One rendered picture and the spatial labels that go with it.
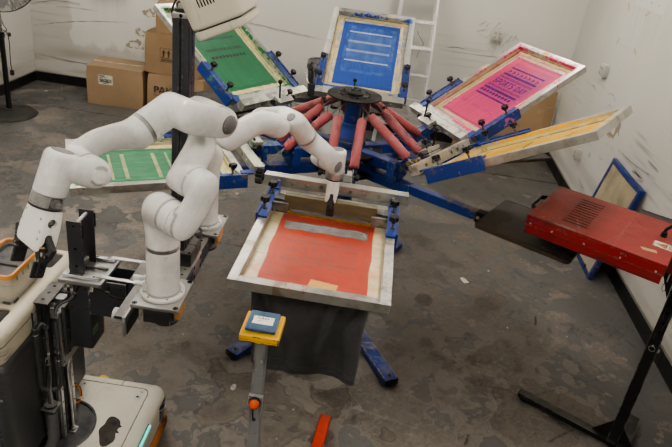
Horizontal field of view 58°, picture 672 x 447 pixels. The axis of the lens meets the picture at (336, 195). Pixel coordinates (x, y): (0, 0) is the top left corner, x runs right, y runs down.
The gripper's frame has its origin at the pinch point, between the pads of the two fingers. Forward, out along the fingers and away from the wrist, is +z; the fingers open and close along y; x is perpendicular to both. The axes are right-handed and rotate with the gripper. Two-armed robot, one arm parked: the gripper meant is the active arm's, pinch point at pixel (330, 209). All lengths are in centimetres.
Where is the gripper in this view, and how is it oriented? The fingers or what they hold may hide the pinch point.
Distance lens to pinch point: 268.2
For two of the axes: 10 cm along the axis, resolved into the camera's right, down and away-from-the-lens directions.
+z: -1.2, 9.0, 4.3
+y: -1.1, 4.2, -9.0
